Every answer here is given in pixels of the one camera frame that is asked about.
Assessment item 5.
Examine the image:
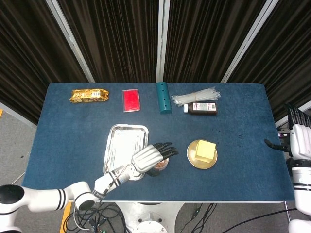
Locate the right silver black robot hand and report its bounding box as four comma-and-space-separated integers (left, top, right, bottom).
264, 103, 311, 168

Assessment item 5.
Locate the gold biscuit packet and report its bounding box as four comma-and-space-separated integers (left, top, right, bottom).
69, 88, 110, 104

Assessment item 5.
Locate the bundle of clear straws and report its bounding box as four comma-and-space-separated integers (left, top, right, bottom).
171, 89, 222, 107

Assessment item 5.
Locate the rectangular stainless steel tray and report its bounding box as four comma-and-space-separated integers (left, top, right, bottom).
103, 123, 149, 181

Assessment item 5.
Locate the teal half-round plastic holder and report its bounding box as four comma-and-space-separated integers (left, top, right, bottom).
156, 81, 173, 115

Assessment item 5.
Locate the white partition base rail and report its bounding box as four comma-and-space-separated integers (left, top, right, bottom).
275, 100, 311, 128
0, 101, 37, 129

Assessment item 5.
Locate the black floor cable tangle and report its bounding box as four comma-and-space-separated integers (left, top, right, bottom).
63, 202, 132, 233

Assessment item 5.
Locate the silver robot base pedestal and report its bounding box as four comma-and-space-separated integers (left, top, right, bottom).
116, 201, 185, 233

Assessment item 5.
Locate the brown bottle white cap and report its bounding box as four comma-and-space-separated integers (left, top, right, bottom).
183, 102, 217, 116

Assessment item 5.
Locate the blue table cloth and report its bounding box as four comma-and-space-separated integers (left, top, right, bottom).
21, 83, 296, 201

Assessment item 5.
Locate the white table frame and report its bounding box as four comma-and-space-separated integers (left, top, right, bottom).
97, 199, 296, 203

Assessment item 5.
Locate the clear rubber band container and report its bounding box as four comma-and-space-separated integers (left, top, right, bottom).
147, 159, 170, 177

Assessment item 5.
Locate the dark brown pleated curtain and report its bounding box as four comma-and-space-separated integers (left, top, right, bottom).
163, 0, 269, 83
0, 0, 89, 127
228, 0, 311, 122
57, 0, 161, 83

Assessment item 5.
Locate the yellow sticky note cube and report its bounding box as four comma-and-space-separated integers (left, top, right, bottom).
194, 139, 217, 163

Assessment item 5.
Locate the white partition post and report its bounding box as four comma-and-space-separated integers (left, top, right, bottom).
155, 0, 170, 83
45, 0, 96, 83
220, 0, 280, 83

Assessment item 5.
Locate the round stainless steel plate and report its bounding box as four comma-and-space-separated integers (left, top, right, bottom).
186, 139, 218, 170

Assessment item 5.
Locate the red ink pad case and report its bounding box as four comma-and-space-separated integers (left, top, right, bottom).
121, 88, 142, 113

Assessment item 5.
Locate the yellow floor tape strip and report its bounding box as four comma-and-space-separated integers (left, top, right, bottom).
59, 201, 73, 233

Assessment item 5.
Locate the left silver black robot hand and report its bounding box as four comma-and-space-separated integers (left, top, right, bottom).
131, 142, 180, 174

